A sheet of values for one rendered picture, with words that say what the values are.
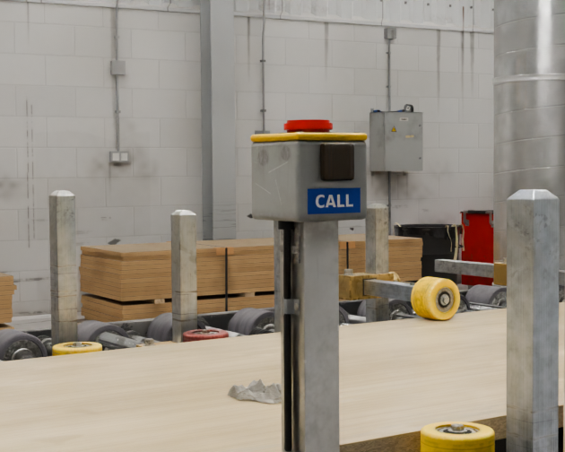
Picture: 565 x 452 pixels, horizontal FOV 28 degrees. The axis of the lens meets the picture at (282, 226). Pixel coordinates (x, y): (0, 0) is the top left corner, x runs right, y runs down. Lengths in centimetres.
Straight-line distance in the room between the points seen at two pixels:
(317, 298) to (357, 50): 881
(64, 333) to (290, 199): 116
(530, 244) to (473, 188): 933
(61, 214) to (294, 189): 114
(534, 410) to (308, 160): 36
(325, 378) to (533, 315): 24
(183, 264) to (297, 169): 123
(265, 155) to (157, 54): 790
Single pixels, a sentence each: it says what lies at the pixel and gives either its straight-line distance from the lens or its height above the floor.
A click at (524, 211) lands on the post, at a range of 108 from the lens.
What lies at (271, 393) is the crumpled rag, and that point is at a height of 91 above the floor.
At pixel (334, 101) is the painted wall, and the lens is 954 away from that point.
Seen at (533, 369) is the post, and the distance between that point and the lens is 109.
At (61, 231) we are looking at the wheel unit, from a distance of 198.
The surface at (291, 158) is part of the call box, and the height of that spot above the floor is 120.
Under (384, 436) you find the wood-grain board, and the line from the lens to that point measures 125.
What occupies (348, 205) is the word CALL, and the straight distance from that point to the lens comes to 90.
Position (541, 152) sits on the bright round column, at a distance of 537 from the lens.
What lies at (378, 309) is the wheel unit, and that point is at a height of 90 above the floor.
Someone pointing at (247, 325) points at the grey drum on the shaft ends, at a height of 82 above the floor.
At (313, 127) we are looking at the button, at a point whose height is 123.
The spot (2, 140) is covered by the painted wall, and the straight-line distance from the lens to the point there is 835.
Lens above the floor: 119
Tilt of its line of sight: 3 degrees down
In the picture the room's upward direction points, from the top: straight up
